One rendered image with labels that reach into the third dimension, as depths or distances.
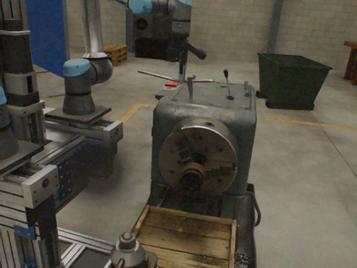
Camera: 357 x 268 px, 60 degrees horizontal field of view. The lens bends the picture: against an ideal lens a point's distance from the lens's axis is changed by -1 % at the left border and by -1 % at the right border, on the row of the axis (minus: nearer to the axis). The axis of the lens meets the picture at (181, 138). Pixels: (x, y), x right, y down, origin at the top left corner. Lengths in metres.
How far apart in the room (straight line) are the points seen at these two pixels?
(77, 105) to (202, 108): 0.56
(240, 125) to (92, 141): 0.68
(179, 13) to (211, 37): 9.89
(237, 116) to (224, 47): 9.90
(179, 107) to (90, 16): 0.59
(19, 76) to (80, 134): 0.39
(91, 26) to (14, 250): 1.09
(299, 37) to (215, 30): 2.78
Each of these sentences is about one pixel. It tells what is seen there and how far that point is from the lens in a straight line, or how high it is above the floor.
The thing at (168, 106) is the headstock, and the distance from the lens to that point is 1.36.
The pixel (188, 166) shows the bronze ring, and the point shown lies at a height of 1.12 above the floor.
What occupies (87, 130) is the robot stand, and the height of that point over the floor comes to 1.10.
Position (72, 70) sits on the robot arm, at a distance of 1.46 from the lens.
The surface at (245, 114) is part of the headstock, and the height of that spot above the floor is 1.25.
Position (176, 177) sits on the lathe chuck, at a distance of 1.28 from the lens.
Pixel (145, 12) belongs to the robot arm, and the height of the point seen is 1.62.
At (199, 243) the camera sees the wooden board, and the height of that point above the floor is 0.88.
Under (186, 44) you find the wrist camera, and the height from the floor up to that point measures 1.50.
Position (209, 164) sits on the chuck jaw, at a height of 1.10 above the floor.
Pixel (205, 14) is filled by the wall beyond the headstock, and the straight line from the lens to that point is 11.17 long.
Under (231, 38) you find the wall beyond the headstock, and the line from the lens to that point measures 11.16.
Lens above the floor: 1.65
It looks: 23 degrees down
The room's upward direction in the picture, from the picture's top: 4 degrees clockwise
